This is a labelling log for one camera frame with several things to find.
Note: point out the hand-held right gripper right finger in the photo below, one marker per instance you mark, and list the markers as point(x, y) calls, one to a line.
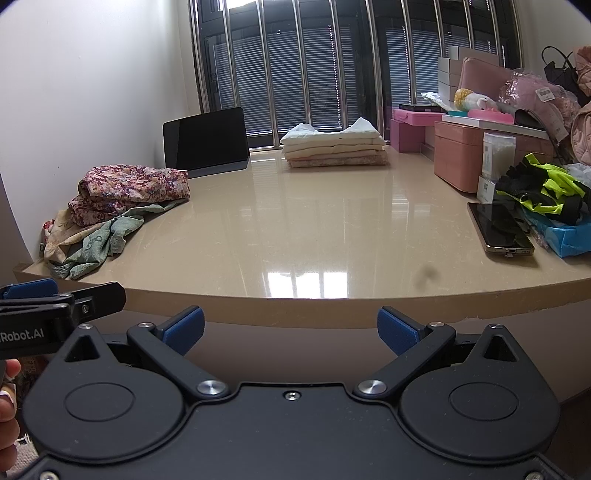
point(396, 330)

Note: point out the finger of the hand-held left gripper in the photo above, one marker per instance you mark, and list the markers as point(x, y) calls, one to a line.
point(101, 297)
point(32, 288)

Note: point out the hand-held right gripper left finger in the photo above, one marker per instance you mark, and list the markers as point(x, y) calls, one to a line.
point(184, 330)

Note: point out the red floral garment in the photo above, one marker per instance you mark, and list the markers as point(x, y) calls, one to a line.
point(134, 187)

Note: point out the person's left hand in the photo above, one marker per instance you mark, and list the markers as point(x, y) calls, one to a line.
point(8, 406)

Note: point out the beige floral cloth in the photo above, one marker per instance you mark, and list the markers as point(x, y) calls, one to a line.
point(62, 240)

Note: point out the green patterned cloth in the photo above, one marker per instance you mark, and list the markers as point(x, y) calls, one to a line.
point(99, 240)

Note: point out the red white patterned cloth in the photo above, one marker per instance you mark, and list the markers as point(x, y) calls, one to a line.
point(50, 228)

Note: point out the gold smartphone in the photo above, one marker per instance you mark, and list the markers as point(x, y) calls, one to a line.
point(501, 228)

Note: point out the small white box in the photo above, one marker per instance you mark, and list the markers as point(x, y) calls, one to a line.
point(487, 190)

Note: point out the pink floral folded garment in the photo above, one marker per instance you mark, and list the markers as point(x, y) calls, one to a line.
point(337, 161)

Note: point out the salmon pink storage box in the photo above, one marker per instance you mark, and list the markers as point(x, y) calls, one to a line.
point(457, 157)

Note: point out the beige folded garment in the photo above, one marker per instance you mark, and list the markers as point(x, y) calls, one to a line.
point(337, 153)

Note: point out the black tablet with keyboard cover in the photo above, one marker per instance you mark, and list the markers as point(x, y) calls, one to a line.
point(205, 138)

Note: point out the blue plastic bag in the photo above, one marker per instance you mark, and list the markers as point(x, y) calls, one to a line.
point(568, 240)

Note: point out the cream folded garment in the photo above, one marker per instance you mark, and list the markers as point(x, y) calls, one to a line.
point(337, 144)

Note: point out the bright pink box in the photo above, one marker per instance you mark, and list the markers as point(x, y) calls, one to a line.
point(406, 134)

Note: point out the white folded garment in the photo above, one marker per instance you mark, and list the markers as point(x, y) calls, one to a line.
point(362, 128)

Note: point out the neon yellow black garment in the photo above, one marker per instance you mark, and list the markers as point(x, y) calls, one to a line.
point(554, 189)

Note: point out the white folded towel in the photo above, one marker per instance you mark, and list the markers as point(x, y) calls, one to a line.
point(300, 133)

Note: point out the white flat board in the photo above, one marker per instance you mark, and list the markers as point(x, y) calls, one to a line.
point(475, 122)

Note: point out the black flat box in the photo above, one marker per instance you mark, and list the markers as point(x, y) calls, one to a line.
point(420, 107)

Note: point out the clear plastic bag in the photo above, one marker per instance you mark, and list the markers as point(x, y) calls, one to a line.
point(434, 99)

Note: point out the pink plastic toy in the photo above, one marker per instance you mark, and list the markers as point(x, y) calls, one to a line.
point(489, 115)

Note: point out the yellow white plush toy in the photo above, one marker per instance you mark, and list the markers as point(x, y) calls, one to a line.
point(471, 99)

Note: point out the stack of white boxes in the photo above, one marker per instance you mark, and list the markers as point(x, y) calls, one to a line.
point(449, 76)

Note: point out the plastic wrapped pink garment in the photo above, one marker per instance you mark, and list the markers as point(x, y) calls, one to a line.
point(531, 99)

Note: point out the pink padded jacket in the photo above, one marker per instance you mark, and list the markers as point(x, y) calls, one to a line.
point(582, 134)

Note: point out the window blinds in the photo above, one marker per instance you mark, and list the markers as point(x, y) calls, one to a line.
point(286, 78)

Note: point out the window metal bars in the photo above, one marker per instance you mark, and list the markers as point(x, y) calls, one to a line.
point(268, 69)

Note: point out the black handbag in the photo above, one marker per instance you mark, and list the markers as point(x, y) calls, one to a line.
point(561, 69)

